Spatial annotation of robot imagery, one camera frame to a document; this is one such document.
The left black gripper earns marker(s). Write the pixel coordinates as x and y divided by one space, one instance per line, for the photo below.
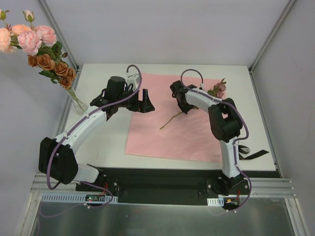
138 103

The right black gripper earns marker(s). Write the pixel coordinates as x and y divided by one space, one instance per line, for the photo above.
179 97

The pink wrapping paper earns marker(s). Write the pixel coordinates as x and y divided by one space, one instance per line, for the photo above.
167 132

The mauve rose stem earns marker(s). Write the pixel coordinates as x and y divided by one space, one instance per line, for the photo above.
217 91

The black ribbon gold lettering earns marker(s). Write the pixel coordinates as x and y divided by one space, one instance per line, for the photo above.
244 153

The orange brown rose stem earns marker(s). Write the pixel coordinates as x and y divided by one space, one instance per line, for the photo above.
46 64

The light pink rose stem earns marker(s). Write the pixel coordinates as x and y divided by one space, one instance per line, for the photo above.
57 51

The pink carnation stem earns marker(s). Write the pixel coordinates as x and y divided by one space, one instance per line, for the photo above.
38 41

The peach rose stem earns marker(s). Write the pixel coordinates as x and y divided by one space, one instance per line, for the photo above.
9 33

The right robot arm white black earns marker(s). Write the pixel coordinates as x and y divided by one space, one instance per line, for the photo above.
225 126

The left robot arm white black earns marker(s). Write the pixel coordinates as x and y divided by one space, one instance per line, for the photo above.
57 155

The clear glass vase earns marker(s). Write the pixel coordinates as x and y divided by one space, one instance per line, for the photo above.
78 104

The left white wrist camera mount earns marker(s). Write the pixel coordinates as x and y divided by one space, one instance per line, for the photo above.
133 78

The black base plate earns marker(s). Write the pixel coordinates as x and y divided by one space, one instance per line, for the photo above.
164 186

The left aluminium corner post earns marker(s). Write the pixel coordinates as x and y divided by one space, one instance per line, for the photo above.
52 21

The aluminium corner post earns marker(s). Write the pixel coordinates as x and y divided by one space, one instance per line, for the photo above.
272 34
52 21

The right aluminium corner post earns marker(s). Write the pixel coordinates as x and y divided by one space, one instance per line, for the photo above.
272 34

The right white cable duct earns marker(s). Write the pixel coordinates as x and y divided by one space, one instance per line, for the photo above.
215 202

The white cable duct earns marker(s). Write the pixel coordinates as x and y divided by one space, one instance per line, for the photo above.
215 202
77 198

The left white cable duct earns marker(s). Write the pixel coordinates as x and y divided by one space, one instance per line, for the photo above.
77 198

